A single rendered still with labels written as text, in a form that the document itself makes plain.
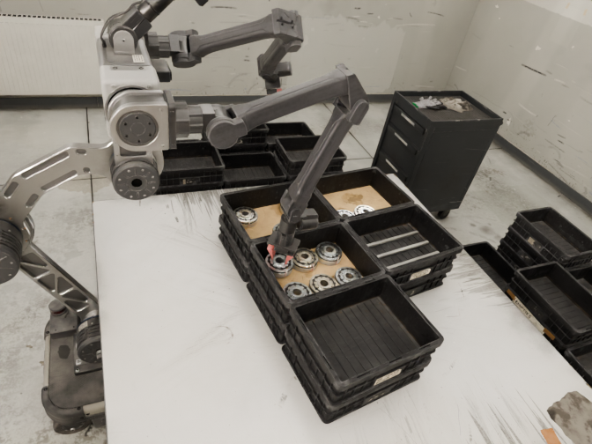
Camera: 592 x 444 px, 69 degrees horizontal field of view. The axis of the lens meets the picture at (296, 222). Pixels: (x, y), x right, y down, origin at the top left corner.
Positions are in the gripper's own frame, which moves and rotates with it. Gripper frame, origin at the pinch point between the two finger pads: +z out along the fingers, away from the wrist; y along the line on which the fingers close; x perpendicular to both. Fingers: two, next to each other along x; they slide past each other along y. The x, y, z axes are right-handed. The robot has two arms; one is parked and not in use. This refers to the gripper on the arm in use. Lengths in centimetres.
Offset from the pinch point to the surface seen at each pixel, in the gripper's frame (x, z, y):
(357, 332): 15.0, 4.9, -33.1
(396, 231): -45, 5, -40
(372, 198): -64, 6, -26
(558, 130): -322, 40, -179
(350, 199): -58, 6, -17
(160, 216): -21, 21, 59
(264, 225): -21.6, 6.6, 12.6
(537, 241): -115, 32, -126
